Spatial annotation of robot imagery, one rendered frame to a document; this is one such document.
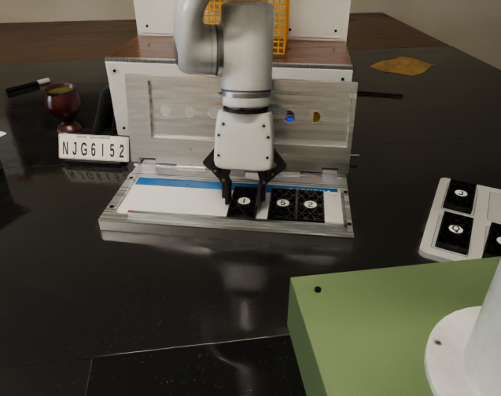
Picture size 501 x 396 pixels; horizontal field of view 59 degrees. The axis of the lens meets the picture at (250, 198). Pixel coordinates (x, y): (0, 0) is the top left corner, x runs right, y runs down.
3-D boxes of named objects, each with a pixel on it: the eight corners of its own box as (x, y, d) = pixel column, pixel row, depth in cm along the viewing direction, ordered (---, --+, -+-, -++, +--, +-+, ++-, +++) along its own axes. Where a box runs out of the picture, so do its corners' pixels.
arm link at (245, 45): (219, 92, 69) (277, 92, 71) (218, -2, 64) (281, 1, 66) (212, 85, 77) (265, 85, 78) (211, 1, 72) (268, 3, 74)
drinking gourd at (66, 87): (48, 137, 111) (36, 94, 105) (57, 123, 118) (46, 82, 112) (83, 135, 112) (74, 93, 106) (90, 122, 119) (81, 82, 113)
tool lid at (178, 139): (124, 74, 85) (127, 73, 87) (131, 168, 92) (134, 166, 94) (358, 82, 81) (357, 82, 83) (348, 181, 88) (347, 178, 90)
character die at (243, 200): (226, 221, 78) (226, 215, 77) (234, 191, 86) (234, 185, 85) (254, 222, 77) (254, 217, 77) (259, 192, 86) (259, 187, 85)
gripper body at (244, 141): (211, 104, 71) (211, 170, 75) (274, 106, 70) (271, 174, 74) (219, 97, 78) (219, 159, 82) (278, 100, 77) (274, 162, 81)
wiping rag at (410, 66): (409, 78, 150) (410, 73, 150) (366, 67, 161) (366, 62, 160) (442, 64, 163) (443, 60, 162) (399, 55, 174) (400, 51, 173)
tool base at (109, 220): (100, 229, 79) (96, 213, 77) (138, 172, 96) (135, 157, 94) (352, 248, 75) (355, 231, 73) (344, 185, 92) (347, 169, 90)
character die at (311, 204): (295, 225, 77) (296, 219, 76) (296, 194, 85) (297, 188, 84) (324, 226, 76) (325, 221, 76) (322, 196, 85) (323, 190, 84)
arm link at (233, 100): (213, 91, 70) (213, 110, 71) (269, 93, 69) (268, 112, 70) (222, 85, 78) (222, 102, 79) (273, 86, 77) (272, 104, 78)
